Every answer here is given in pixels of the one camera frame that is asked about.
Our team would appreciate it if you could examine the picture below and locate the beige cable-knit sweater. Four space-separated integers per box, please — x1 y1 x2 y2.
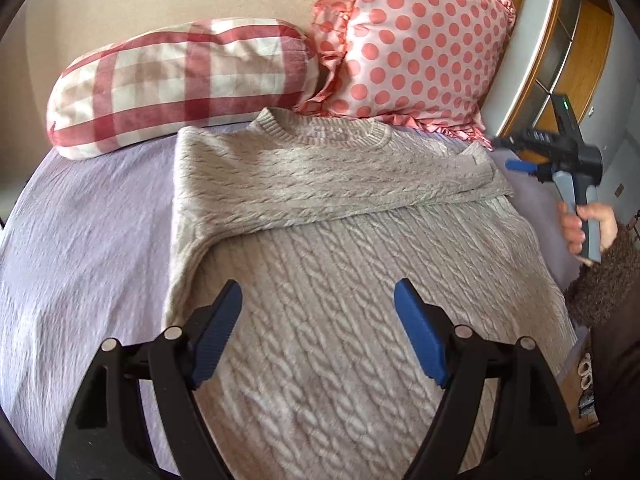
164 108 576 479

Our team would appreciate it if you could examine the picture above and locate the person's right hand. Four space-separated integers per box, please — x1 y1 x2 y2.
556 200 621 264

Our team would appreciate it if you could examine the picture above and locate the wooden wardrobe with shelves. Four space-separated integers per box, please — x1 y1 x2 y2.
482 0 639 222

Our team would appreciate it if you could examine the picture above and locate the brown fuzzy right sleeve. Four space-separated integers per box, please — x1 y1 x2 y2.
564 231 639 327

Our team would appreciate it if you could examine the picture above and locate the pink polka dot pillow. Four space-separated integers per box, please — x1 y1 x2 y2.
298 0 516 145

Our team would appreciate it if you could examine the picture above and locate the red checked pillow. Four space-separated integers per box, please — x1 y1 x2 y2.
46 18 319 160

